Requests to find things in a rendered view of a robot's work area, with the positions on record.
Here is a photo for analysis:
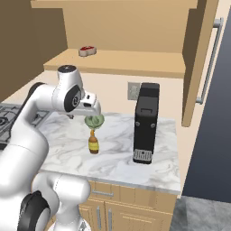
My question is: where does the grey drawer handle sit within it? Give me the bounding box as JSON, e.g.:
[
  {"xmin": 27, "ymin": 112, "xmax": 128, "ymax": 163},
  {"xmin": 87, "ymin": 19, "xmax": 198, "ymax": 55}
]
[{"xmin": 91, "ymin": 189, "xmax": 115, "ymax": 199}]

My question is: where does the tan open wall cabinet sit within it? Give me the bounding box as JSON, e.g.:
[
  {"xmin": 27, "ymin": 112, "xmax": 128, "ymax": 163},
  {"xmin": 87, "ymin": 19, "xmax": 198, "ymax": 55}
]
[{"xmin": 30, "ymin": 0, "xmax": 199, "ymax": 79}]

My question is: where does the dark grey fridge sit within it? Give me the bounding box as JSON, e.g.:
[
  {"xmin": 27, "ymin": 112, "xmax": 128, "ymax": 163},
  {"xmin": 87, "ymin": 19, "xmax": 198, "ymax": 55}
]
[{"xmin": 181, "ymin": 5, "xmax": 231, "ymax": 204}]

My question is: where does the long grey door handle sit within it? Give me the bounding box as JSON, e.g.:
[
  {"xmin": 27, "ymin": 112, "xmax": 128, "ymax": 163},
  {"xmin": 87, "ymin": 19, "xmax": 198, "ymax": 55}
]
[{"xmin": 195, "ymin": 17, "xmax": 225, "ymax": 106}]

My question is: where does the black hob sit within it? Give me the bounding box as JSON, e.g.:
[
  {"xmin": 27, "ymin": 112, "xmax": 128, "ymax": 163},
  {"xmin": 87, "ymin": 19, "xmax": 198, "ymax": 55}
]
[{"xmin": 0, "ymin": 102, "xmax": 51, "ymax": 152}]

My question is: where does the black coffee machine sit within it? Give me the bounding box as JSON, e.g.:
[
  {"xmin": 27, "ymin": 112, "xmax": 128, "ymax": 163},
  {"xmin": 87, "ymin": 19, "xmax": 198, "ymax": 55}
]
[{"xmin": 133, "ymin": 82, "xmax": 161, "ymax": 165}]

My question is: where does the red and white bar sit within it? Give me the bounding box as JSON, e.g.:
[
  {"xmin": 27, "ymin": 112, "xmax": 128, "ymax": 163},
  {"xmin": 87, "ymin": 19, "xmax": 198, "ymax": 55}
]
[{"xmin": 79, "ymin": 45, "xmax": 97, "ymax": 58}]

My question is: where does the tan base cupboard door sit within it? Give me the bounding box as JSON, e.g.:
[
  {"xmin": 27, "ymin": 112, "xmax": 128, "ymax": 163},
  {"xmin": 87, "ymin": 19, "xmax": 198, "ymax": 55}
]
[
  {"xmin": 104, "ymin": 201, "xmax": 175, "ymax": 231},
  {"xmin": 78, "ymin": 198, "xmax": 106, "ymax": 231}
]

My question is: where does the grey wall outlet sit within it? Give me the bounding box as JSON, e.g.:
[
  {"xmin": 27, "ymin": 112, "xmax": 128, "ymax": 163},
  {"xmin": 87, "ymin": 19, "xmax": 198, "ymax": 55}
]
[{"xmin": 127, "ymin": 81, "xmax": 142, "ymax": 102}]

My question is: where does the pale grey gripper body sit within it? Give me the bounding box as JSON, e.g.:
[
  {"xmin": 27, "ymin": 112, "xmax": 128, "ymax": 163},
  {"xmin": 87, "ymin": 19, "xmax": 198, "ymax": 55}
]
[{"xmin": 67, "ymin": 100, "xmax": 102, "ymax": 117}]

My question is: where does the tan cabinet door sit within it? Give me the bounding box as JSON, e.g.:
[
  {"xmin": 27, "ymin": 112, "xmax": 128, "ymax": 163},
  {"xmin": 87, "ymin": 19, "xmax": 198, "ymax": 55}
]
[{"xmin": 180, "ymin": 0, "xmax": 220, "ymax": 128}]

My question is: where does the grey cupboard door handle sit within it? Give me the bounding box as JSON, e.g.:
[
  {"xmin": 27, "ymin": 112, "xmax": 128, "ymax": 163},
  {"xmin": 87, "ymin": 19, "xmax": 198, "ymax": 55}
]
[
  {"xmin": 107, "ymin": 208, "xmax": 114, "ymax": 231},
  {"xmin": 96, "ymin": 206, "xmax": 102, "ymax": 231}
]

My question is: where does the wide tan drawer front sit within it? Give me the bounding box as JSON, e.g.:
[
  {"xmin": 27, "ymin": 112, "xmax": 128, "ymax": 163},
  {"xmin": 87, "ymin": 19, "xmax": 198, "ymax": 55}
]
[{"xmin": 119, "ymin": 184, "xmax": 179, "ymax": 215}]

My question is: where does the brown cabinet door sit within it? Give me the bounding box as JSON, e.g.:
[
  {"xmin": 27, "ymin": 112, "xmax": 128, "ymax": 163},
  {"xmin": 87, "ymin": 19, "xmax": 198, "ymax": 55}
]
[{"xmin": 0, "ymin": 0, "xmax": 69, "ymax": 103}]

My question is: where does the amber honey bottle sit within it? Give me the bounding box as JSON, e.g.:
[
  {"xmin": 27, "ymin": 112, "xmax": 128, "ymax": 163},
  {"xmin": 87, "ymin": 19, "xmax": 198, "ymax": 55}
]
[{"xmin": 88, "ymin": 129, "xmax": 100, "ymax": 155}]

